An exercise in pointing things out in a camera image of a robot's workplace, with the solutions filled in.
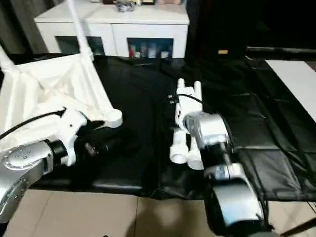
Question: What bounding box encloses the black tangled bundle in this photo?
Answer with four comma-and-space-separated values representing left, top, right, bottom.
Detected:
116, 1, 135, 13

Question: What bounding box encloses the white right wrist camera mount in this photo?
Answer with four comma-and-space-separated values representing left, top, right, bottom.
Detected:
174, 86, 202, 131

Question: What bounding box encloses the white flat board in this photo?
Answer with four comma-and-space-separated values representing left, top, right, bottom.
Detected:
265, 59, 316, 119

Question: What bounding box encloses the black left wrist camera cable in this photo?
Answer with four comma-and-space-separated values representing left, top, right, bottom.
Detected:
0, 111, 65, 139

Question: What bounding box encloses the black work mat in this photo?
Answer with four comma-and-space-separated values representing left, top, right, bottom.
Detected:
0, 53, 316, 202

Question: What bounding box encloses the white plastic table leg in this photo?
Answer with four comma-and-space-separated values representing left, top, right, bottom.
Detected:
0, 46, 17, 73
187, 81, 205, 170
169, 78, 189, 164
68, 0, 94, 61

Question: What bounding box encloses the white plastic table top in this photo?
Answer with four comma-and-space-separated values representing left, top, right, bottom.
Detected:
0, 53, 123, 149

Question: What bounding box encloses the black tripod leg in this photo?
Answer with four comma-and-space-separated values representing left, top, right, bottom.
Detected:
281, 219, 316, 237

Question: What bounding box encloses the grey curtain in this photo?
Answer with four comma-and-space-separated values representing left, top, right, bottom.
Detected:
0, 0, 50, 55

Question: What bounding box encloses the white cabinet with glass doors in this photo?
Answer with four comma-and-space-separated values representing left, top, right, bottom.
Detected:
34, 3, 190, 59

